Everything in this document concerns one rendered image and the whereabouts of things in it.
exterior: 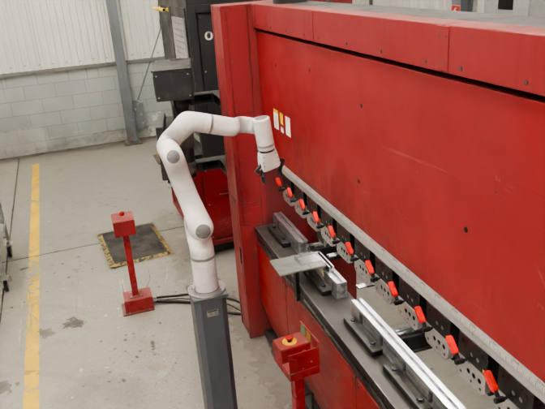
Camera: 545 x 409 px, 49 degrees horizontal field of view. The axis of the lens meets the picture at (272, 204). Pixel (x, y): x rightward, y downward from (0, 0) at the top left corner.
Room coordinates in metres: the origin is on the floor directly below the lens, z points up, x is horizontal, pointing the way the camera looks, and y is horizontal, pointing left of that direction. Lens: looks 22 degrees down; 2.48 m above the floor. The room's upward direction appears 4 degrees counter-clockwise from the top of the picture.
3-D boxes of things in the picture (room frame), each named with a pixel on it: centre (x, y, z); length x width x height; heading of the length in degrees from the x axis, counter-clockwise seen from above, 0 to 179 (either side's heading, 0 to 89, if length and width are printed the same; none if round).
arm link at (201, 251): (2.67, 0.37, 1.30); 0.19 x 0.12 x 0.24; 17
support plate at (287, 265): (2.86, -0.11, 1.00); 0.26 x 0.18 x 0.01; 107
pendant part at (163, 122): (3.91, 0.67, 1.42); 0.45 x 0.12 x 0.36; 6
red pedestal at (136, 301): (4.21, 1.15, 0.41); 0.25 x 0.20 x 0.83; 107
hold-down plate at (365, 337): (2.31, -0.37, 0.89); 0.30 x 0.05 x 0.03; 17
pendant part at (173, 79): (3.97, 0.59, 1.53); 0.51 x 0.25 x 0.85; 6
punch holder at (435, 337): (1.78, -0.59, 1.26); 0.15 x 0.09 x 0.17; 17
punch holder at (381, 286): (2.16, -0.47, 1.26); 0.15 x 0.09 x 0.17; 17
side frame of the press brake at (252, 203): (3.89, -0.14, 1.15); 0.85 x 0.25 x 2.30; 107
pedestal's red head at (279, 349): (2.42, -0.06, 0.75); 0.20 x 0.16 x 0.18; 21
